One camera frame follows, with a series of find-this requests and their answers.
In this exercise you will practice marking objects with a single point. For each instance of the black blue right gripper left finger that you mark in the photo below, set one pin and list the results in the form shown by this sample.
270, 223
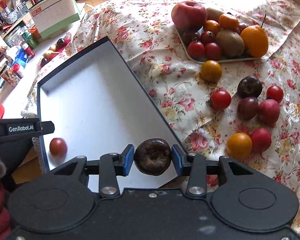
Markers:
108, 167

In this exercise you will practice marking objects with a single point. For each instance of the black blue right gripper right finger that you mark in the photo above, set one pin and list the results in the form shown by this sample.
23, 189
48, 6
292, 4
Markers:
196, 167

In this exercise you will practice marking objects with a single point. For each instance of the dark brown water chestnut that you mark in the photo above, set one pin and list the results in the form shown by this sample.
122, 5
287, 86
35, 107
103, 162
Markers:
153, 156

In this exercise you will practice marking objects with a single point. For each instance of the brown cherry tomato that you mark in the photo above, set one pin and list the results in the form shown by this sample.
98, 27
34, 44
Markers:
58, 147

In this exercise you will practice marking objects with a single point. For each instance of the yellow cherry tomato lower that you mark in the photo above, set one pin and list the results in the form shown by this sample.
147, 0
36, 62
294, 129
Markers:
239, 146

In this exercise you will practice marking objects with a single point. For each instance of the yellow cherry tomato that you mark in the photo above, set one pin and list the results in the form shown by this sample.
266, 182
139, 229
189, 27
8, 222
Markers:
211, 71
239, 146

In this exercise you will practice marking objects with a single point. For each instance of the dark blue white box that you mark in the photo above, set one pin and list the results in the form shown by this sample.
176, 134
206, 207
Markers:
98, 106

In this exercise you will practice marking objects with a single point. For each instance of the small red radish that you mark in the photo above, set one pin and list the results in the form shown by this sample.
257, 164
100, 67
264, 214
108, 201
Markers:
261, 139

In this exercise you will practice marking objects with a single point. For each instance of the red cherry tomato left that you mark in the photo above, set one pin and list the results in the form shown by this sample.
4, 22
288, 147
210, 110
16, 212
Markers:
220, 99

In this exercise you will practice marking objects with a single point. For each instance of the red cherry tomato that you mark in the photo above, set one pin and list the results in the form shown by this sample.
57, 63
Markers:
220, 99
275, 92

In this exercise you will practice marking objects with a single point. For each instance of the dark purple tomato middle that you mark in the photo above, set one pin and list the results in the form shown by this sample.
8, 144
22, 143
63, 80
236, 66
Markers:
247, 108

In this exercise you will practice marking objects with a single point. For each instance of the large red radish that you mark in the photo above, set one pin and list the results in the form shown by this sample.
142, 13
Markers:
268, 112

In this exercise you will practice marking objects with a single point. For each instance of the yellow cherry tomato upper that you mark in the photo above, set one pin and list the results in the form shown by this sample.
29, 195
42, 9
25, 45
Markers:
211, 71

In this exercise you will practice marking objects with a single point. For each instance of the dark water chestnut upper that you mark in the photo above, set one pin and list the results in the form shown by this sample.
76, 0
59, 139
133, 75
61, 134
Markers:
249, 86

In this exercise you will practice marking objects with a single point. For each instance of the red cherry tomato right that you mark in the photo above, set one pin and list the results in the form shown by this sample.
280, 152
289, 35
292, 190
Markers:
275, 92

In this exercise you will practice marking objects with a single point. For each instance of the floral tablecloth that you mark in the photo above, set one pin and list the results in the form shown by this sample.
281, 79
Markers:
143, 33

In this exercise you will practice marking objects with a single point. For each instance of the red cherry tomato tray right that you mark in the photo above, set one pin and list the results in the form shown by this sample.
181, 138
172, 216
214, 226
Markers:
213, 51

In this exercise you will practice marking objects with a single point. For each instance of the red cherry tomato tray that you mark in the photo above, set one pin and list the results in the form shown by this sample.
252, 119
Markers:
213, 51
196, 50

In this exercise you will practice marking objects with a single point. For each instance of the red cherry tomato tray front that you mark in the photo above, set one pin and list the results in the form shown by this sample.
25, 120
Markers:
196, 50

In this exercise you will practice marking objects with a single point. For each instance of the white fruit tray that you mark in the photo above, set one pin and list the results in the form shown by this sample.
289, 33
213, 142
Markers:
223, 59

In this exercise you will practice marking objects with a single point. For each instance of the brown kiwi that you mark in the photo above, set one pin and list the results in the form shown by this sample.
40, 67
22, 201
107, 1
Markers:
213, 14
230, 42

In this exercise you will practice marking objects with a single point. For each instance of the white green cardboard box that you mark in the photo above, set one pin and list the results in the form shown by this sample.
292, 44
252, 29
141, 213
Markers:
51, 16

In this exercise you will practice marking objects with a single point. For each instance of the large orange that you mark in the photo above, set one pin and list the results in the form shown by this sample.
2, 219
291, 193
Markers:
255, 40

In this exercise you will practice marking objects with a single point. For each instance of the small tangerine left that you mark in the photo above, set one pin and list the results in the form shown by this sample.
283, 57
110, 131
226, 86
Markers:
212, 26

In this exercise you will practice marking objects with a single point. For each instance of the small tangerine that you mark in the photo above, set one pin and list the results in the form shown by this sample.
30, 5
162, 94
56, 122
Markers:
212, 26
228, 21

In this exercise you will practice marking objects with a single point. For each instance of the small tangerine top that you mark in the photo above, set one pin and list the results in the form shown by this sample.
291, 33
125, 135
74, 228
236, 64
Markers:
228, 21

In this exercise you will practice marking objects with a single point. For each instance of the red apple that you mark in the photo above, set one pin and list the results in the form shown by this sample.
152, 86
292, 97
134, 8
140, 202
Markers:
189, 16

